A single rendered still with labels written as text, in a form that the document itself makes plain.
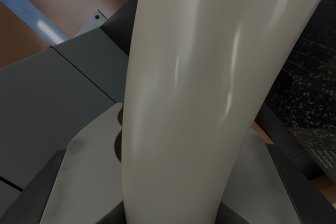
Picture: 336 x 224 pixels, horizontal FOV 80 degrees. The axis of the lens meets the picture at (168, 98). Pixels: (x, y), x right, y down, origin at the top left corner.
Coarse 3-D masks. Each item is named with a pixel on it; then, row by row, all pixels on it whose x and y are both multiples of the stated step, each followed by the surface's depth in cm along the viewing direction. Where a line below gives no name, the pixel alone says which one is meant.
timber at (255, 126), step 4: (256, 120) 112; (252, 124) 102; (256, 124) 102; (252, 128) 103; (256, 128) 103; (260, 128) 103; (260, 132) 104; (264, 132) 104; (264, 136) 105; (268, 136) 105; (264, 140) 106; (268, 140) 106; (272, 140) 109
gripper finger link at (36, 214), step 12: (60, 156) 8; (48, 168) 8; (36, 180) 7; (48, 180) 7; (24, 192) 7; (36, 192) 7; (48, 192) 7; (12, 204) 7; (24, 204) 7; (36, 204) 7; (0, 216) 6; (12, 216) 6; (24, 216) 6; (36, 216) 6
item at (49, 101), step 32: (96, 32) 87; (32, 64) 47; (64, 64) 56; (96, 64) 70; (0, 96) 36; (32, 96) 41; (64, 96) 48; (96, 96) 59; (0, 128) 33; (32, 128) 37; (64, 128) 43; (0, 160) 30; (32, 160) 34; (0, 192) 28
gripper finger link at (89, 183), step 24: (96, 120) 10; (120, 120) 12; (72, 144) 9; (96, 144) 9; (120, 144) 10; (72, 168) 8; (96, 168) 8; (120, 168) 8; (72, 192) 7; (96, 192) 7; (120, 192) 7; (48, 216) 6; (72, 216) 6; (96, 216) 6; (120, 216) 7
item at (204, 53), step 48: (144, 0) 3; (192, 0) 3; (240, 0) 2; (288, 0) 3; (144, 48) 3; (192, 48) 3; (240, 48) 3; (288, 48) 3; (144, 96) 4; (192, 96) 3; (240, 96) 3; (144, 144) 4; (192, 144) 4; (240, 144) 4; (144, 192) 4; (192, 192) 4
